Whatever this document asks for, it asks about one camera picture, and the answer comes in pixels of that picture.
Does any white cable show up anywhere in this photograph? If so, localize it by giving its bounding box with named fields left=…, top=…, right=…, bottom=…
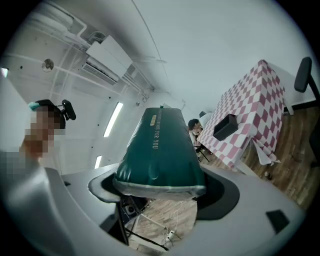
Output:
left=171, top=199, right=185, bottom=234

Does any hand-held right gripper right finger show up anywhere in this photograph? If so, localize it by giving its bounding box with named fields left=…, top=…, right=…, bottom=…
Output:
left=172, top=164, right=307, bottom=256

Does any black cable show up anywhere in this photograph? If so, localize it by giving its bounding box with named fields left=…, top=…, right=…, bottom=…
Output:
left=124, top=228, right=170, bottom=252

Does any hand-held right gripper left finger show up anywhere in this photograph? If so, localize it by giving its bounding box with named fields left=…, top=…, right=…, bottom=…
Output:
left=6, top=163, right=141, bottom=256

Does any black office chair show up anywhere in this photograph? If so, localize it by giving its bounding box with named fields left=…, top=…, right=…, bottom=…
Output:
left=293, top=56, right=320, bottom=169

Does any black rectangular container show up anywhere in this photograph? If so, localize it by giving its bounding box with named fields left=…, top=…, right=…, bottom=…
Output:
left=212, top=113, right=238, bottom=142

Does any black head camera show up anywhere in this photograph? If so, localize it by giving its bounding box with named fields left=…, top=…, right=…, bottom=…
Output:
left=61, top=99, right=77, bottom=122

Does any person's head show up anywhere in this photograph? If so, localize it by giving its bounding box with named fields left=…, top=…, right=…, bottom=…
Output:
left=19, top=99, right=67, bottom=161

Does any white power strip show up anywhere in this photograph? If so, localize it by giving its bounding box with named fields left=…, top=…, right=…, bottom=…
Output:
left=163, top=230, right=176, bottom=248

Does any round ceiling vent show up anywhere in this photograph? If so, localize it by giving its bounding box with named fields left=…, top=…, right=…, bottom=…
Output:
left=41, top=58, right=55, bottom=73

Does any black folding chair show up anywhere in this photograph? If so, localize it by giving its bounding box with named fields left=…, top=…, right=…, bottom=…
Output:
left=193, top=142, right=211, bottom=163

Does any long ceiling light tube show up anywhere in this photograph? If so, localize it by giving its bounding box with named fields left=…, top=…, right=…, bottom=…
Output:
left=103, top=101, right=124, bottom=138

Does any white air conditioner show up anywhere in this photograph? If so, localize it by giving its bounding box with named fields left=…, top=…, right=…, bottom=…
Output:
left=81, top=34, right=134, bottom=86

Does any dark green packet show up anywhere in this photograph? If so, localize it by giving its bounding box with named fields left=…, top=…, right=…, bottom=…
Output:
left=112, top=106, right=208, bottom=202

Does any black stand leg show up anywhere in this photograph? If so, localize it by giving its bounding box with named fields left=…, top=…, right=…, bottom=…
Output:
left=116, top=197, right=131, bottom=246

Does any pink checkered tablecloth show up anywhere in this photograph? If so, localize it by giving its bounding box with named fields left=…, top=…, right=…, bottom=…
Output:
left=196, top=59, right=286, bottom=171

